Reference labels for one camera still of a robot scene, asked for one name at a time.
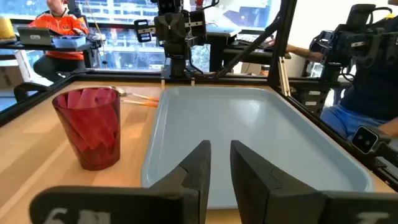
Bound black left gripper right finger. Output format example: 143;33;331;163
229;139;398;224

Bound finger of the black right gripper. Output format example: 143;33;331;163
134;19;152;44
188;11;207;37

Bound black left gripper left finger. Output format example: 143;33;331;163
29;139;212;224

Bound spoon with orange handle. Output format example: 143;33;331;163
109;86;160;103

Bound fork with orange handle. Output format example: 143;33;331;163
119;98;159;108

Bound person's forearm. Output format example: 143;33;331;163
266;39;324;63

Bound blue plastic tray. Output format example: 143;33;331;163
141;86;376;209

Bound red translucent plastic cup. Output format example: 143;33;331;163
52;86;121;171

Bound black desk with keyboard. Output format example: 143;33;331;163
205;26;292;73

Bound blue plastic box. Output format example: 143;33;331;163
52;35;87;49

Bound person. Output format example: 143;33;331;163
27;0;91;83
319;12;398;142

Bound grey laptop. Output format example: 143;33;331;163
17;26;53;47

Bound black box with white labels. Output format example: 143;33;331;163
290;85;332;118

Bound black chair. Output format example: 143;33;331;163
13;82;50;103

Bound yellow container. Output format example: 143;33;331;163
0;17;16;43

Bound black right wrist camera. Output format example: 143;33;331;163
157;0;184;14

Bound black aluminium table frame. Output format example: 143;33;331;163
0;0;398;192

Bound black table-level camera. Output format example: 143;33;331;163
350;124;392;156

